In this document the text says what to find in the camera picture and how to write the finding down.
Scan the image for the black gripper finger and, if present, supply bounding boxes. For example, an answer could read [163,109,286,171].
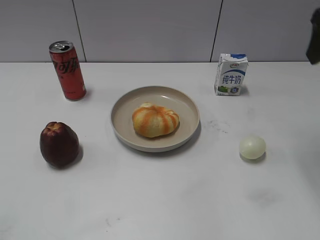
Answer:
[306,8,320,65]

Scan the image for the orange striped croissant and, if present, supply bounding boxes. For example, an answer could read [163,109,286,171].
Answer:
[132,102,180,138]

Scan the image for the beige round plate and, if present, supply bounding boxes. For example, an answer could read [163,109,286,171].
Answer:
[110,86,201,153]

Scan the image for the white blue milk carton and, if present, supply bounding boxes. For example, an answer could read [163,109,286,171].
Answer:
[214,53,248,96]

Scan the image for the white peeled onion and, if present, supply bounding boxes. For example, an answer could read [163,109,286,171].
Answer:
[239,135,266,160]

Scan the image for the red cola can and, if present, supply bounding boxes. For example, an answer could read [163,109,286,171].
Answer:
[49,40,87,101]

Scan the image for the dark red apple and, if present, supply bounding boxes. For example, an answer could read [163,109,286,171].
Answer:
[39,121,80,169]

